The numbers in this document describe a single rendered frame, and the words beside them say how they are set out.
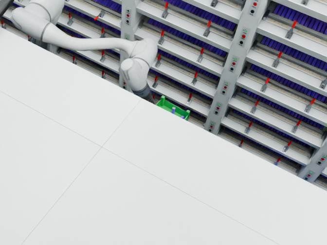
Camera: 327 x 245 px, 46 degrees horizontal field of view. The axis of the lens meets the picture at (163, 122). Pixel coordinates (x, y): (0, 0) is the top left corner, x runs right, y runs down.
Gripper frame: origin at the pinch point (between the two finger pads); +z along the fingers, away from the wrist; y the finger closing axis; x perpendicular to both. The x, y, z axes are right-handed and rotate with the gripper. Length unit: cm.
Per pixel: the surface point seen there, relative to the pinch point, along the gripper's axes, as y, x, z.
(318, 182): 2, 83, 91
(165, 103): -20.9, -0.4, 14.3
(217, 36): -36, 39, -16
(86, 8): -73, -42, -31
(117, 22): -63, -23, -22
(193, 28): -42, 27, -21
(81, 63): -80, -73, 17
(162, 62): -51, -2, 8
